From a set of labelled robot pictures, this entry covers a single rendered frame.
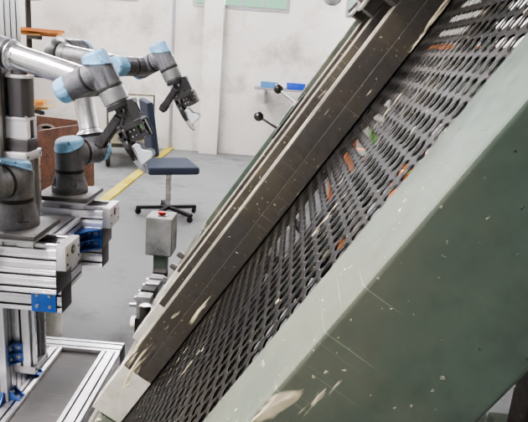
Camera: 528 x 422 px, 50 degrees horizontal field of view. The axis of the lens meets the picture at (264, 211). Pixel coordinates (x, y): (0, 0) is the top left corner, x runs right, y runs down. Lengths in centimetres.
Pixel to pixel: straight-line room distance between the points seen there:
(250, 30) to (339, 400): 913
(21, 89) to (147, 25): 748
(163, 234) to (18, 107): 81
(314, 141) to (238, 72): 841
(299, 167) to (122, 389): 60
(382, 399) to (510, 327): 9
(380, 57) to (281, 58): 837
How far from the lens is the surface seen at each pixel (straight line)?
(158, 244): 259
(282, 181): 105
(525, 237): 34
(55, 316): 347
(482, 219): 33
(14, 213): 206
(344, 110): 103
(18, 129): 228
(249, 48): 941
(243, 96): 944
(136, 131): 165
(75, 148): 248
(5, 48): 199
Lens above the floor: 167
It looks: 16 degrees down
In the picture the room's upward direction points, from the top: 4 degrees clockwise
